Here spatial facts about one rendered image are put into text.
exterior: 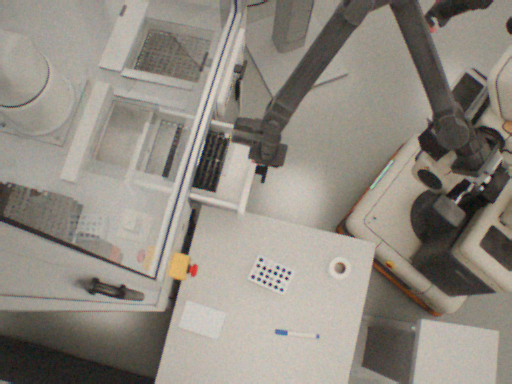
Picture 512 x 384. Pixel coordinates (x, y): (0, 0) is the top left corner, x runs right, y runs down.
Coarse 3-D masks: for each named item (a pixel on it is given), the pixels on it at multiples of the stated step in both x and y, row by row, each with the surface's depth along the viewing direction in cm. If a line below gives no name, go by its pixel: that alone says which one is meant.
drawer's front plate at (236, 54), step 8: (240, 32) 144; (240, 40) 143; (240, 48) 145; (232, 56) 141; (240, 56) 150; (232, 64) 141; (232, 72) 142; (224, 80) 139; (232, 80) 146; (224, 88) 138; (224, 96) 138; (224, 104) 142; (224, 112) 146
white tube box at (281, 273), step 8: (256, 264) 139; (264, 264) 138; (280, 264) 138; (264, 272) 137; (272, 272) 138; (280, 272) 138; (288, 272) 141; (256, 280) 137; (264, 280) 139; (280, 280) 137; (288, 280) 137; (272, 288) 136; (280, 288) 140
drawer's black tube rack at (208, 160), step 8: (208, 136) 140; (216, 136) 137; (208, 144) 136; (216, 144) 136; (224, 144) 140; (208, 152) 136; (216, 152) 139; (200, 160) 137; (208, 160) 137; (216, 160) 135; (224, 160) 139; (200, 168) 137; (208, 168) 134; (216, 168) 137; (200, 176) 134; (208, 176) 137; (216, 176) 137; (200, 184) 136; (208, 184) 137; (216, 192) 136
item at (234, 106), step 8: (240, 64) 177; (240, 80) 197; (232, 88) 176; (240, 88) 197; (232, 96) 182; (240, 96) 205; (232, 104) 189; (240, 104) 214; (232, 112) 196; (240, 112) 223; (224, 120) 177; (232, 120) 204; (200, 208) 170; (192, 216) 150; (192, 224) 151; (192, 232) 164; (184, 240) 149; (184, 248) 153; (176, 280) 152; (176, 288) 156; (176, 296) 160; (168, 304) 141
